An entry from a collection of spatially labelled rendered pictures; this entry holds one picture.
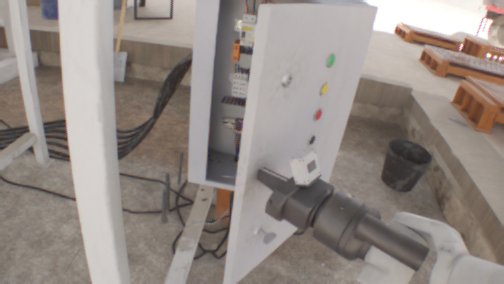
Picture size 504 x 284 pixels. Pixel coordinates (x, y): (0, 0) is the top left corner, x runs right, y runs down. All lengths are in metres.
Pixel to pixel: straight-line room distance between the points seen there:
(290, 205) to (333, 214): 0.07
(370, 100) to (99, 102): 3.02
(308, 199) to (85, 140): 0.36
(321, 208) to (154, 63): 3.11
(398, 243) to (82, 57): 0.51
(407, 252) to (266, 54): 0.32
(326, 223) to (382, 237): 0.09
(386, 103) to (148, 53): 2.44
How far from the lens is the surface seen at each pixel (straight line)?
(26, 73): 2.07
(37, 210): 2.05
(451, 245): 0.45
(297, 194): 0.51
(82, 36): 0.53
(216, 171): 1.10
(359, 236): 0.46
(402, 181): 2.41
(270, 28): 0.45
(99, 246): 0.68
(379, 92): 3.36
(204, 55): 0.85
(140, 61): 3.56
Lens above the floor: 1.31
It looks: 31 degrees down
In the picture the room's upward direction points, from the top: 9 degrees clockwise
